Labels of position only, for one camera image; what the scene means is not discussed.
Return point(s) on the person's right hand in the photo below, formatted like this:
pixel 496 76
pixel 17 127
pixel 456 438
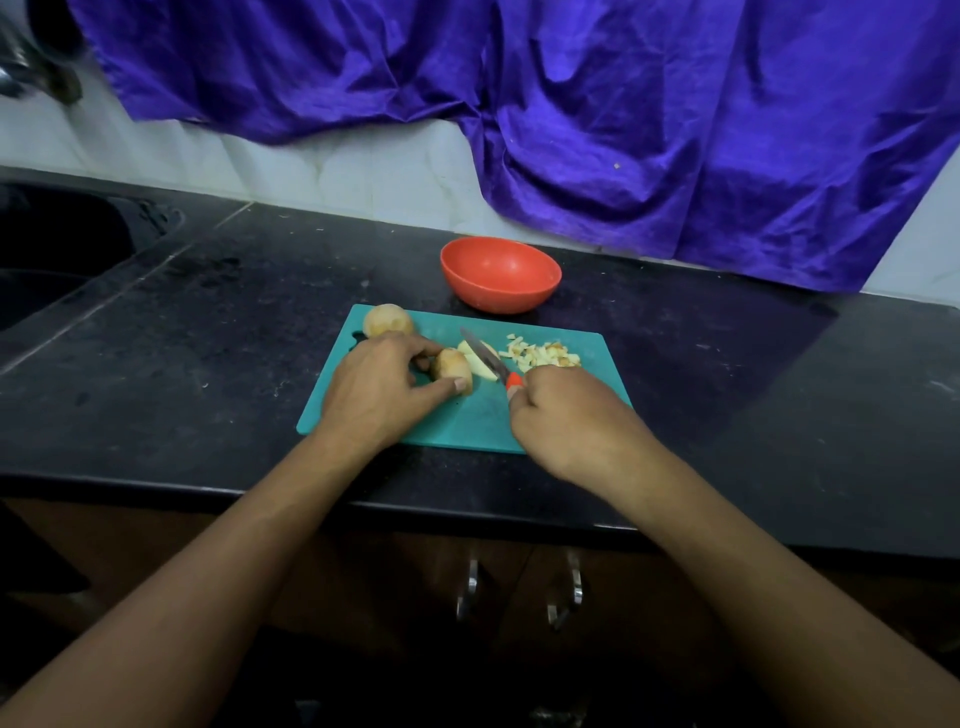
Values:
pixel 578 428

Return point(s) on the metal faucet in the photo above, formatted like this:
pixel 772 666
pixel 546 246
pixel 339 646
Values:
pixel 38 63

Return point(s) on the purple cloth curtain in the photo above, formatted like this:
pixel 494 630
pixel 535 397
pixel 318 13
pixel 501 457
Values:
pixel 675 105

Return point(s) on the pile of diced apple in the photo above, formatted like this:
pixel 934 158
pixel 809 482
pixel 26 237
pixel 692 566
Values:
pixel 543 354

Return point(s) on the dark kitchen sink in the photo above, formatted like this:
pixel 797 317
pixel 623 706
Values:
pixel 60 248

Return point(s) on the person's left forearm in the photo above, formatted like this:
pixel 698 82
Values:
pixel 165 615

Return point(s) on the person's right forearm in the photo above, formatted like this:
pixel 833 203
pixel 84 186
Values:
pixel 795 600

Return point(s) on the whole brown potato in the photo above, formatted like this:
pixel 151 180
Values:
pixel 452 369

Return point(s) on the orange bowl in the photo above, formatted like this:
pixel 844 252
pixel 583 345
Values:
pixel 501 273

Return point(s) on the person's left hand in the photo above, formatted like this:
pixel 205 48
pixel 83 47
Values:
pixel 375 393

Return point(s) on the teal plastic cutting board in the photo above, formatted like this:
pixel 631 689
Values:
pixel 450 428

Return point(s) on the brown potato half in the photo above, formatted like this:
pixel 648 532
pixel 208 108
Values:
pixel 387 320

